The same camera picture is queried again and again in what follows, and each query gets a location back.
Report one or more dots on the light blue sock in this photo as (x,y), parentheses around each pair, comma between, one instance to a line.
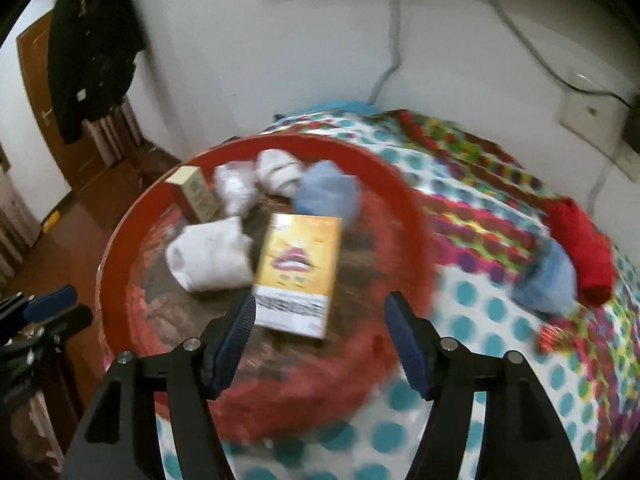
(326,191)
(547,284)

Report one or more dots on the maroon cigarette box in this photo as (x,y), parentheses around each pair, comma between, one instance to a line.
(192,194)

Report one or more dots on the round red tray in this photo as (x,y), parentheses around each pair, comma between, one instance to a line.
(319,345)

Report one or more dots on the white wall socket plate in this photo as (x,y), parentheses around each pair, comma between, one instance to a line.
(599,120)

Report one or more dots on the wooden door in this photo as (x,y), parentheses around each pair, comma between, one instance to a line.
(81,162)

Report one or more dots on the black hanging jacket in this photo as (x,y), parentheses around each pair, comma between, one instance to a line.
(91,52)

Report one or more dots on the white sock front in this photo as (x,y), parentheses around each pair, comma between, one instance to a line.
(278,172)

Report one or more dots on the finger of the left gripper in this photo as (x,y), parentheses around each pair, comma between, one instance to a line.
(47,306)

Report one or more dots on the red candy wrapper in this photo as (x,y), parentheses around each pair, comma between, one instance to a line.
(557,338)

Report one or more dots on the clear plastic sock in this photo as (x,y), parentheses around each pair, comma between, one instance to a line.
(236,187)

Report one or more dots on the yellow medicine box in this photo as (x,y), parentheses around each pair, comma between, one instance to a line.
(296,272)

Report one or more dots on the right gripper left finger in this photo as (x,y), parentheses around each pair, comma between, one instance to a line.
(225,339)

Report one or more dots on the white sock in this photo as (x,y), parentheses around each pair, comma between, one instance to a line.
(278,172)
(211,256)

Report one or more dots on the red sock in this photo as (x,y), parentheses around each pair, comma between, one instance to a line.
(589,250)

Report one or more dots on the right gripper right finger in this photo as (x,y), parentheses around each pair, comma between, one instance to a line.
(415,340)

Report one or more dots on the polka dot tablecloth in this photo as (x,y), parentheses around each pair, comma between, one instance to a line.
(484,209)

